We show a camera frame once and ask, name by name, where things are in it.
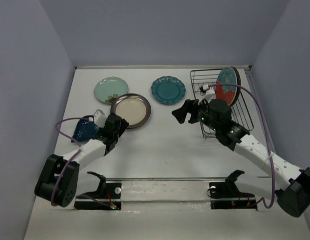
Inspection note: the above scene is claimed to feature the black wire dish rack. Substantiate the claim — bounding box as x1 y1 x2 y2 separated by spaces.
190 68 254 140

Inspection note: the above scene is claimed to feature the navy blue leaf-shaped dish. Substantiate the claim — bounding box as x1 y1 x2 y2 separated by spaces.
72 115 100 143

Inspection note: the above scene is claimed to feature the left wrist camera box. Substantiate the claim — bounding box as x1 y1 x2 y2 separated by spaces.
93 109 107 128

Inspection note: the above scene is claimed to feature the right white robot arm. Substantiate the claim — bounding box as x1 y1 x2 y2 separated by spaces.
172 99 310 218

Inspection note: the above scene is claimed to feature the red and teal floral plate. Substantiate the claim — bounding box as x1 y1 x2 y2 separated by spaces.
215 66 241 106

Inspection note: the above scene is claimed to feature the light green round plate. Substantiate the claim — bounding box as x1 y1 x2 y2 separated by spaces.
94 76 129 105

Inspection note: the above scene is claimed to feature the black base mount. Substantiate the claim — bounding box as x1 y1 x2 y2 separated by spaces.
206 170 258 210
73 171 122 211

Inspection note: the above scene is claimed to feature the cream plate with metallic rim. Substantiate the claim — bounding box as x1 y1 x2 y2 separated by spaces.
110 93 152 129

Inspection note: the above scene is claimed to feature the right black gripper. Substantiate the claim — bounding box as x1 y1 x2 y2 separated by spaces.
172 95 220 132

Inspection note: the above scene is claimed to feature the teal scalloped edge plate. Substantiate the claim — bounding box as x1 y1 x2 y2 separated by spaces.
151 76 186 105

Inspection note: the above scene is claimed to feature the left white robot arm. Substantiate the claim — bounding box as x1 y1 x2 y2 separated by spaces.
34 111 129 208

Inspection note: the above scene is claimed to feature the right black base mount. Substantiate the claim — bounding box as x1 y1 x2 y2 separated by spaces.
206 170 258 210

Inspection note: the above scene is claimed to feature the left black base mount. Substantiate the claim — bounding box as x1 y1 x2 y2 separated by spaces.
73 171 122 211

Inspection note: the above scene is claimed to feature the dark teal speckled plate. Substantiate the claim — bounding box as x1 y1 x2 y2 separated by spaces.
229 66 242 107

